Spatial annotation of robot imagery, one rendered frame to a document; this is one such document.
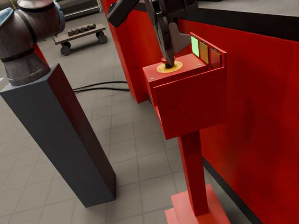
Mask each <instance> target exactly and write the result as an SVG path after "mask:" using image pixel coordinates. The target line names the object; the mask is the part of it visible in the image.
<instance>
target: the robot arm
mask: <svg viewBox="0 0 299 224"><path fill-rule="evenodd" d="M139 1H140V0H117V1H116V2H114V3H112V4H111V5H110V6H109V9H108V13H107V20H108V21H109V22H110V23H111V24H112V25H113V26H114V27H116V28H118V27H119V26H120V24H122V23H124V22H125V21H126V20H127V18H128V15H129V13H130V12H131V11H132V10H133V8H134V7H135V6H136V5H137V3H138V2H139ZM144 2H145V6H146V10H147V13H148V15H149V18H150V20H151V22H152V25H153V28H154V31H155V34H156V37H157V40H158V43H159V45H160V48H161V51H162V53H163V56H164V58H165V60H166V62H168V63H169V64H170V65H171V66H174V56H175V55H176V54H177V53H178V52H180V51H181V50H183V49H184V48H186V47H187V46H189V45H190V43H191V41H192V39H191V36H190V35H189V34H185V32H184V31H181V30H178V26H177V24H176V23H175V22H172V21H171V20H170V19H173V18H180V17H182V16H185V15H187V14H188V13H191V12H194V11H196V10H199V9H198V1H197V0H195V3H194V0H144ZM17 3H18V6H19V8H20V9H19V10H17V11H13V9H11V8H6V9H4V10H2V11H0V59H1V61H2V62H3V64H4V67H5V71H6V74H7V78H8V80H9V82H10V84H11V85H12V86H20V85H24V84H28V83H31V82H33V81H36V80H38V79H40V78H42V77H44V76H45V75H47V74H48V73H49V72H50V70H51V69H50V67H49V65H48V64H47V63H46V62H45V61H44V60H43V59H42V58H41V57H40V56H39V55H38V54H37V53H36V51H35V50H34V48H33V46H32V44H35V43H37V42H40V41H42V40H45V39H47V38H50V37H54V36H56V35H58V34H60V33H62V32H63V31H64V29H65V17H64V14H63V12H62V11H61V8H60V6H59V4H58V3H57V2H55V1H53V0H18V1H17Z"/></svg>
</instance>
